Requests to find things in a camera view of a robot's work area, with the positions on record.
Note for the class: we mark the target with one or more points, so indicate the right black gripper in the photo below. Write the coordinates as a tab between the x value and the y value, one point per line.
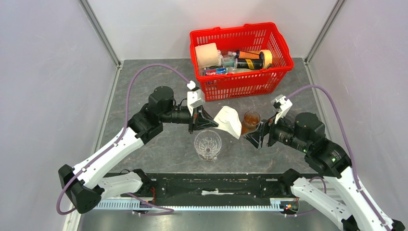
267	125

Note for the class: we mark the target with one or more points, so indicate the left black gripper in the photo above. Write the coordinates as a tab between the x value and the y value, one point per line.
200	120

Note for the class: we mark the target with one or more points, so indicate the white paper coffee filter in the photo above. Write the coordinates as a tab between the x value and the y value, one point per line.
228	120

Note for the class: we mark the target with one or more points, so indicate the clear glass dripper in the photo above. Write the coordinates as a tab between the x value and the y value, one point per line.
208	144

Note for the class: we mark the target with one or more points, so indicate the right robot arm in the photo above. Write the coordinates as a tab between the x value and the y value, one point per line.
332	163

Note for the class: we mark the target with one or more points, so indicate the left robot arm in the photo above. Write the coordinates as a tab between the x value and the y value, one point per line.
86	184

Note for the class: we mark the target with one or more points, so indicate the glass carafe with coffee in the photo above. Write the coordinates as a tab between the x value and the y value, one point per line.
250	121

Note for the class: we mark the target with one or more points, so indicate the blue red packet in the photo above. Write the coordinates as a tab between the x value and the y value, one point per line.
215	71

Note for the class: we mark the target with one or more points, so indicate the clear plastic bottle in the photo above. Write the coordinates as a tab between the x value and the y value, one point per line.
229	60

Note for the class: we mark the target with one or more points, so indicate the beige paper towel roll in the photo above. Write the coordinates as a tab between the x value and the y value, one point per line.
207	55

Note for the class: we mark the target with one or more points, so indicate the black orange cylindrical can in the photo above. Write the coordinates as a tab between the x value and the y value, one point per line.
249	60

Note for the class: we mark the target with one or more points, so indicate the yellow masking tape roll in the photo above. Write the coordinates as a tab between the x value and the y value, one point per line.
266	56

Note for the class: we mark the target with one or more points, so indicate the red plastic shopping basket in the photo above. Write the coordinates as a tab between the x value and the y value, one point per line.
248	37

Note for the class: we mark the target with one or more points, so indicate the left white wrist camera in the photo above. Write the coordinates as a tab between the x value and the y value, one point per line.
195	97

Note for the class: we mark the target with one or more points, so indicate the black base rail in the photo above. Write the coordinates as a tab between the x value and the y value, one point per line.
213	189

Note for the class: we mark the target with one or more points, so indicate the white slotted cable duct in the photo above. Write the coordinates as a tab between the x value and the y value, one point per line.
134	204

